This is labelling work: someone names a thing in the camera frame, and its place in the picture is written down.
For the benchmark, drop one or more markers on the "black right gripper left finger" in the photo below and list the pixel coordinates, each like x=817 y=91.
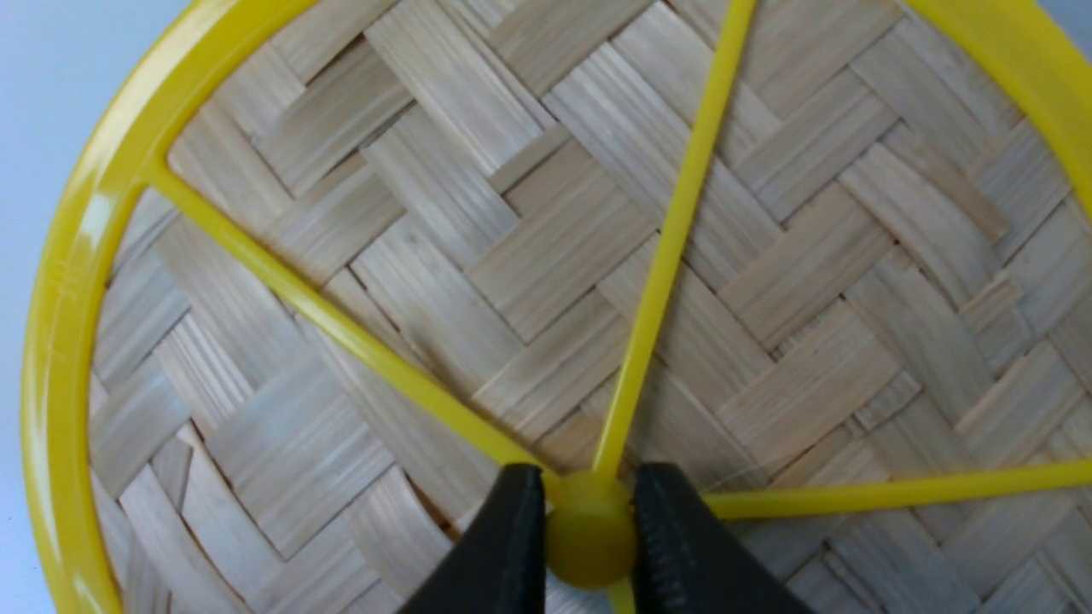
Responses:
x=499 y=564

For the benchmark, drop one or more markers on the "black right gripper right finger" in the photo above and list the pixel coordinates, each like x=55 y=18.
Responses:
x=688 y=562

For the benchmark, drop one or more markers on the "yellow woven bamboo steamer lid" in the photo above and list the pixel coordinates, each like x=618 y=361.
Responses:
x=324 y=266

